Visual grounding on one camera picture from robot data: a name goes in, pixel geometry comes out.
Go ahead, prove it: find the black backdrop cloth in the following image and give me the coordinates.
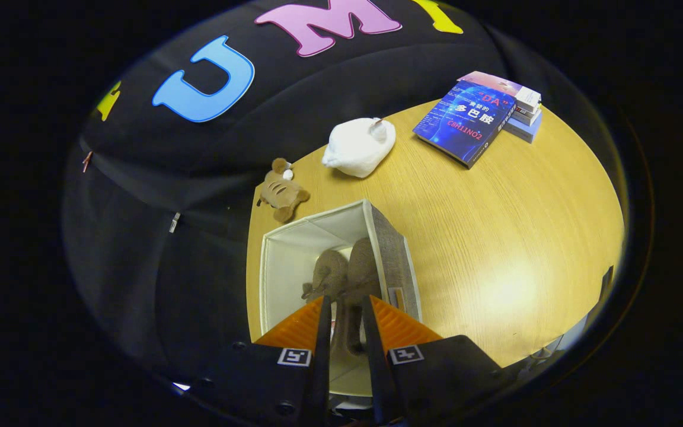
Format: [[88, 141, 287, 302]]
[[63, 0, 556, 386]]

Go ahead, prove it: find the blue cover book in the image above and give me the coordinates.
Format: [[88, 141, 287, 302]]
[[413, 80, 517, 170]]

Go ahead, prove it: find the beige fabric storage box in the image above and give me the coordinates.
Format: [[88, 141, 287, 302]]
[[258, 199, 422, 398]]

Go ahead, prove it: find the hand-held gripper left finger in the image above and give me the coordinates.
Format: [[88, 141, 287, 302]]
[[190, 295, 333, 427]]

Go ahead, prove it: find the light blue book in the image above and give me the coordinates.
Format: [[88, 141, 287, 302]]
[[505, 110, 542, 144]]

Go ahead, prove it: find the brown fuzzy slipper shoe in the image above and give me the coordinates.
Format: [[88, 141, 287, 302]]
[[334, 237, 384, 356], [301, 249, 349, 303]]

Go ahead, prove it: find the white plush toy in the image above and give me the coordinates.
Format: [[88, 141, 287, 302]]
[[322, 117, 397, 179]]

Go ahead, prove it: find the brown striped plush toy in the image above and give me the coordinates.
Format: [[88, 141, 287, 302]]
[[257, 158, 311, 224]]

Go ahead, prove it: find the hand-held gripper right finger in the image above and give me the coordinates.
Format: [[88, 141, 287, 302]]
[[360, 294, 518, 425]]

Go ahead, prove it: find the pink cover book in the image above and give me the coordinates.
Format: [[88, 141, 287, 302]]
[[459, 71, 542, 114]]

